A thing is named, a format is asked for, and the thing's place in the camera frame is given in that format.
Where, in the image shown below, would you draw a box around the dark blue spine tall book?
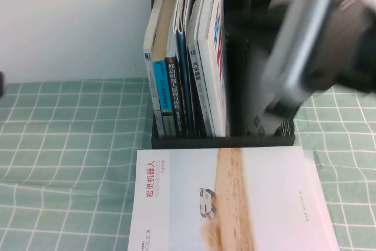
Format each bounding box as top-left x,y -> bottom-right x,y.
172,0 -> 196,138

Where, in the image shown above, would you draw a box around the black perforated book holder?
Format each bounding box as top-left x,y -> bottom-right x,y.
150,0 -> 296,149

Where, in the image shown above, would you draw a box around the cyan spine paperback book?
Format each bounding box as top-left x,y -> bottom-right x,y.
152,0 -> 177,138

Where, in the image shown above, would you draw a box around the white spine paperback book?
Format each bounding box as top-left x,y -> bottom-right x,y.
143,0 -> 168,138

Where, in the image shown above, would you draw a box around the white magazine red blue letters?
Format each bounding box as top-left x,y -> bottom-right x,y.
195,0 -> 231,138

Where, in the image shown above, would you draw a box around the desert photo cover brochure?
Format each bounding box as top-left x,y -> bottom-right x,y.
126,146 -> 341,251

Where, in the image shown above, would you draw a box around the green checkered tablecloth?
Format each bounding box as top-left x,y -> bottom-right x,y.
0,70 -> 376,251

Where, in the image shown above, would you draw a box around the grey-white spine car book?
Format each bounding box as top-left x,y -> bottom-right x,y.
187,0 -> 217,138

